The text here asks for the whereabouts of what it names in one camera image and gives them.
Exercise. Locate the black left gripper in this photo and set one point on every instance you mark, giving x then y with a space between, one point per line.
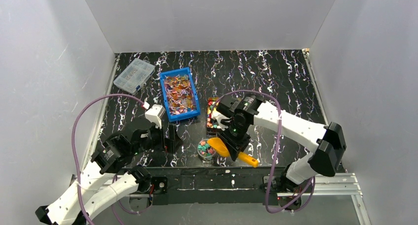
162 138

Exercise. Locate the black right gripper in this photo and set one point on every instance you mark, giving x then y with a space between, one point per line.
238 143

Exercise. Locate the dark tin of star candies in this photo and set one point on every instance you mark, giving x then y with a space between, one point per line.
213 121

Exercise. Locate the yellow plastic scoop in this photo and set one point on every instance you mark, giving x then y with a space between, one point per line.
222 150

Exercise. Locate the blue plastic candy bin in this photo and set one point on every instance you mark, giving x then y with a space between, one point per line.
179 94

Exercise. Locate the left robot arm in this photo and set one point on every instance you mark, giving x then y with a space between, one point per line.
85 197

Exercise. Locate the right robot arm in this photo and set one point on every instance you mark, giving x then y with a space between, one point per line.
326 144

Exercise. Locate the clear round plastic jar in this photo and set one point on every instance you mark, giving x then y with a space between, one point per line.
205 150

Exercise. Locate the clear compartment organizer box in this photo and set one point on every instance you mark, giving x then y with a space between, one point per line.
135 76

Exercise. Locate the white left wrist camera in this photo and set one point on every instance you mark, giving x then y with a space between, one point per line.
155 114

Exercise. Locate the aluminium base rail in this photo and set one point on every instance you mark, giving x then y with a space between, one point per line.
209 186

